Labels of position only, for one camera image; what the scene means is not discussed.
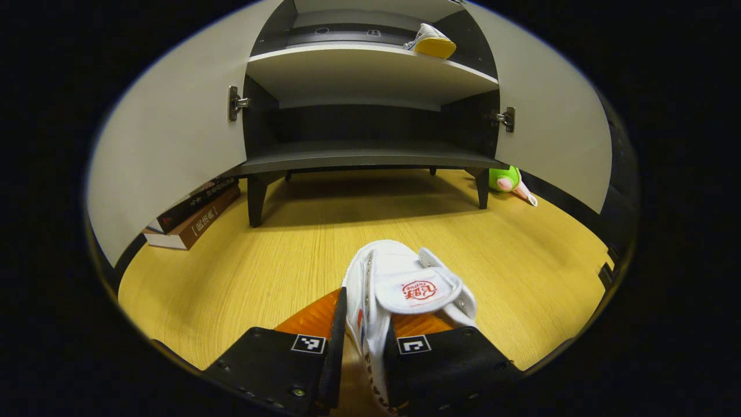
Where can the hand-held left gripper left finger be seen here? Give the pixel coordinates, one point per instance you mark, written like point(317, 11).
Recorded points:
point(340, 347)

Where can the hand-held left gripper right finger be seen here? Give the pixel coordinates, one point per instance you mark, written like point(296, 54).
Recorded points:
point(451, 365)

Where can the white canvas shoe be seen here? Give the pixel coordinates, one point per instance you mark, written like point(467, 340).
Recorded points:
point(434, 46)
point(399, 272)

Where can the white shoe cabinet door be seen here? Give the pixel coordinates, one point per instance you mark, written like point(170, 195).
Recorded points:
point(173, 133)
point(556, 116)

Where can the white shoe cabinet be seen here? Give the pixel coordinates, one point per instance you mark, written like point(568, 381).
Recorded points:
point(370, 75)

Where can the metal door hinge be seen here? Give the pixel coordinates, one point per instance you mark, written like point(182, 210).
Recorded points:
point(507, 119)
point(234, 104)

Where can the brown spine book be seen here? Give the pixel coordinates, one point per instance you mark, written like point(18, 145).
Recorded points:
point(202, 223)

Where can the green pink plush toy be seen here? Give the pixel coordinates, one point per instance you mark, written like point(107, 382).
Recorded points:
point(502, 178)

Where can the black spine book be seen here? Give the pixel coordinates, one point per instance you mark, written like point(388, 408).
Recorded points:
point(194, 209)

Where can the black backdrop cloth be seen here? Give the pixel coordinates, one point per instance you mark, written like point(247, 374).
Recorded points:
point(118, 269)
point(622, 191)

